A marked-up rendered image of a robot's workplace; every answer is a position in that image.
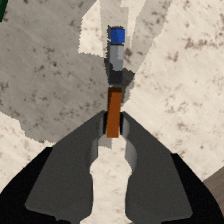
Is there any small blue cube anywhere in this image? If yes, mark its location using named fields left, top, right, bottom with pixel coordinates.
left=111, top=28, right=125, bottom=43

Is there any orange-brown rod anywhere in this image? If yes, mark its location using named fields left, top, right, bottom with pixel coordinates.
left=106, top=87, right=122, bottom=138

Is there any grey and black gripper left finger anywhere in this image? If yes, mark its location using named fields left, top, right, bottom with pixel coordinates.
left=0, top=110, right=107, bottom=224

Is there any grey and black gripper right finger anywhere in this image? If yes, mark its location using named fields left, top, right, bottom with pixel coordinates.
left=119, top=111, right=224, bottom=224

